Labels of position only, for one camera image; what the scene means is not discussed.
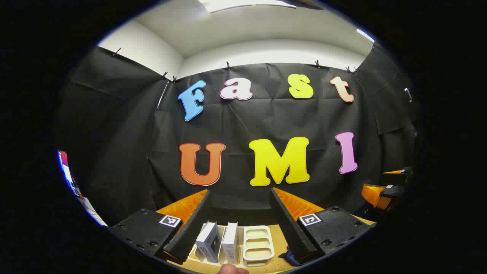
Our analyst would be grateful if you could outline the blue schoolbag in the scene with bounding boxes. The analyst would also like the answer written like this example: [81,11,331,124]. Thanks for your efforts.
[280,249,303,266]

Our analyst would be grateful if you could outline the white bookshelf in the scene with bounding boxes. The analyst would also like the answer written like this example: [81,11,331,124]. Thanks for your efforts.
[188,224,275,268]

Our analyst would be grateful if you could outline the thick blue-edged book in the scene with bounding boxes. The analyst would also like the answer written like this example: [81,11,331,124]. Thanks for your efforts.
[222,222,239,265]

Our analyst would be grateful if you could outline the white book with printed cover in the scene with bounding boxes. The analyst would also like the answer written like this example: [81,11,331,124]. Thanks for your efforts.
[195,221,221,264]

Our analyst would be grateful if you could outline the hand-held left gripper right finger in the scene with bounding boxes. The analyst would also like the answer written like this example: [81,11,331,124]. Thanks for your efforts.
[269,187,376,265]

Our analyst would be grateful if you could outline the row of black cloth clips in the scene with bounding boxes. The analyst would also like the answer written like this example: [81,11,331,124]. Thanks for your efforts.
[111,48,358,82]

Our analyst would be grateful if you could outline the lit computer screen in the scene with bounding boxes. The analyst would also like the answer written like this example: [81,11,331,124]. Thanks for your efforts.
[57,150,109,228]

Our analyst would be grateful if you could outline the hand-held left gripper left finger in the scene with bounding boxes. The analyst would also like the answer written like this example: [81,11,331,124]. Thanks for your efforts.
[108,189,212,266]

